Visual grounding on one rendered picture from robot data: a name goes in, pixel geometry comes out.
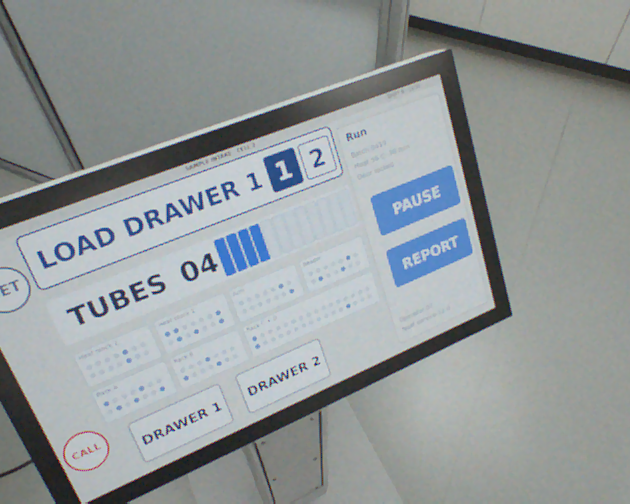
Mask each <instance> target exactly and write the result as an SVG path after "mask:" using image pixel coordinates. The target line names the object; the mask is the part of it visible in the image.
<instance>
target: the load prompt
mask: <svg viewBox="0 0 630 504"><path fill-rule="evenodd" d="M344 175H345V174H344V170H343V167H342V164H341V160H340V157H339V153H338V149H337V146H336V143H335V139H334V136H333V133H332V129H331V125H330V124H328V125H325V127H322V128H319V129H316V130H313V131H311V132H308V133H305V134H302V135H300V136H296V137H293V138H290V139H287V140H285V141H282V142H279V143H276V144H273V145H270V146H267V147H264V148H261V149H259V150H256V151H253V152H250V153H247V155H245V156H241V157H238V158H235V159H232V160H230V161H227V162H224V163H221V164H218V165H216V166H212V167H209V168H206V169H204V170H201V171H198V172H195V173H192V174H190V175H187V176H183V177H180V178H177V179H175V180H172V181H169V183H166V184H164V185H161V186H158V187H154V188H151V189H149V190H146V191H143V192H140V193H137V194H135V195H132V196H129V197H125V198H122V199H120V200H117V201H114V202H111V203H109V204H106V205H103V206H100V207H97V208H94V209H91V211H88V212H85V213H82V214H80V215H77V216H74V217H71V218H68V219H66V220H62V221H59V222H56V223H54V224H51V225H48V226H45V227H42V228H40V229H37V230H34V231H31V232H27V233H25V234H22V235H19V236H16V237H14V238H13V239H14V242H15V244H16V246H17V248H18V250H19V252H20V254H21V256H22V258H23V261H24V263H25V265H26V267H27V269H28V272H30V274H31V276H32V278H33V280H34V282H35V284H36V286H37V288H38V290H39V292H42V291H45V290H48V289H50V288H53V287H55V286H58V285H62V284H64V283H67V282H69V281H72V280H75V279H77V278H80V277H82V276H85V275H88V274H90V273H93V272H96V271H99V270H102V269H104V267H107V266H109V265H112V264H115V263H117V262H120V261H122V260H126V259H129V258H131V257H134V256H136V255H139V254H142V253H144V252H147V251H149V250H152V249H156V248H158V247H161V246H163V245H166V244H169V243H171V242H174V241H176V240H179V239H182V237H184V236H188V235H190V234H193V233H196V232H198V231H201V230H203V229H206V228H209V227H211V226H215V225H217V224H220V223H223V222H225V221H228V220H230V219H233V218H236V217H238V216H241V215H244V214H247V213H250V212H252V211H255V209H257V208H260V207H263V206H265V205H268V204H270V203H274V202H277V201H279V200H282V199H284V198H287V197H290V196H292V195H295V194H297V193H301V192H304V191H306V190H309V189H311V188H314V187H317V186H319V185H322V184H324V183H328V181H331V180H333V179H336V178H338V177H341V176H344Z"/></svg>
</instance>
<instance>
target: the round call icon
mask: <svg viewBox="0 0 630 504"><path fill-rule="evenodd" d="M54 445H55V447H56V449H57V451H58V453H59V455H60V458H61V460H62V462H63V463H64V465H65V467H66V469H67V471H68V473H69V475H70V477H71V479H72V481H73V480H75V479H77V478H79V477H82V476H84V475H87V474H89V473H91V472H93V471H95V470H97V469H99V468H102V467H104V466H106V465H108V464H110V463H112V462H115V461H118V460H119V459H118V457H117V455H116V453H114V450H113V448H112V446H111V444H110V442H109V440H108V438H107V436H106V434H105V432H104V430H103V428H102V426H101V424H100V422H99V423H97V424H95V425H93V426H90V427H88V428H86V429H83V430H80V431H78V432H76V433H74V434H72V435H69V436H67V437H65V438H63V439H60V440H58V441H56V442H54Z"/></svg>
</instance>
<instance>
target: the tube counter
mask: <svg viewBox="0 0 630 504"><path fill-rule="evenodd" d="M358 226H360V223H359V219H358V216H357V213H356V208H354V205H353V202H352V198H351V195H350V192H349V188H348V185H347V186H344V187H342V188H339V189H336V190H334V191H331V192H329V193H325V194H323V195H320V196H317V197H315V198H312V199H310V200H307V201H305V202H302V203H300V204H296V205H293V206H291V207H288V208H286V209H283V211H281V212H278V213H275V214H273V215H269V216H267V217H264V218H262V219H259V220H256V221H254V222H251V223H249V224H246V225H244V226H240V227H237V228H235V229H232V230H230V231H227V232H225V233H222V234H220V235H217V236H213V237H211V239H208V240H206V241H203V242H201V243H198V244H195V245H193V246H190V247H188V248H184V249H182V250H179V251H176V252H174V253H171V254H170V255H171V258H172V260H173V263H174V265H175V268H176V271H177V273H178V276H179V278H180V281H181V283H182V286H183V288H185V291H186V293H187V297H189V296H191V294H193V293H196V292H198V291H201V290H203V289H206V288H208V287H210V286H214V285H216V284H219V283H221V282H224V281H226V280H229V279H231V278H233V277H236V276H238V275H241V274H244V273H247V272H249V271H251V270H254V269H256V268H259V267H261V266H264V264H266V263H268V262H272V261H274V260H277V259H279V258H282V257H284V256H287V255H289V254H291V253H294V252H296V251H300V250H302V249H305V248H307V247H309V246H312V245H314V244H317V243H319V242H322V241H324V240H326V239H330V238H332V236H335V235H337V234H340V233H342V232H345V231H347V230H349V229H352V228H354V227H358Z"/></svg>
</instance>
